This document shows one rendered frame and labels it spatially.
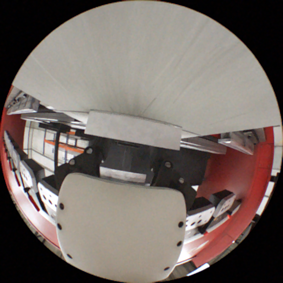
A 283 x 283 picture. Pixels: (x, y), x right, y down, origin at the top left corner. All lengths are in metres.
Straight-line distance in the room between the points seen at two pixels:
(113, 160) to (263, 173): 1.17
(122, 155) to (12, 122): 2.13
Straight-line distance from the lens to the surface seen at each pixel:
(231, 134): 0.35
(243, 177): 0.88
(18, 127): 2.24
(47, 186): 0.29
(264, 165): 0.84
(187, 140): 0.51
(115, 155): 0.70
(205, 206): 0.32
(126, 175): 0.19
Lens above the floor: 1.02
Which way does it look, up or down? 3 degrees down
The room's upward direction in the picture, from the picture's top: 170 degrees counter-clockwise
